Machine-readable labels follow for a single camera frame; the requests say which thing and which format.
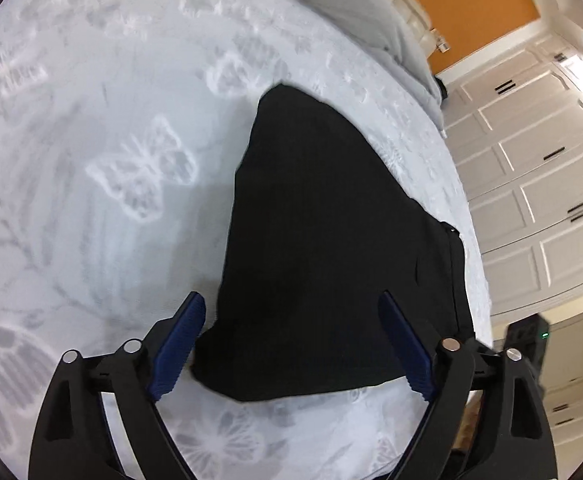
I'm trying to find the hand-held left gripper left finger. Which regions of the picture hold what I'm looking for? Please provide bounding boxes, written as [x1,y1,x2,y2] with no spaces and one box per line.
[28,291,207,480]

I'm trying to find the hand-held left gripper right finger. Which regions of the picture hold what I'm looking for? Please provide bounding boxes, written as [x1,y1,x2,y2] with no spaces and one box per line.
[378,290,558,480]

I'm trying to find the black pants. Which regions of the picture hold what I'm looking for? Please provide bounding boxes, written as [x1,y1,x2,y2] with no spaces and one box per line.
[191,82,476,403]

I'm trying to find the white panelled wardrobe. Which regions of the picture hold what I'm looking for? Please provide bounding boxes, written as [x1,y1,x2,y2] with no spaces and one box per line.
[436,15,583,451]

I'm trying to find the white butterfly print blanket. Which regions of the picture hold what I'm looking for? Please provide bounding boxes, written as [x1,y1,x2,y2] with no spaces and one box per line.
[0,0,495,480]

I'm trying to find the beige padded headboard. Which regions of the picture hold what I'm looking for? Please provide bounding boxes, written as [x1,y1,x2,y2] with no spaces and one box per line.
[371,0,445,56]

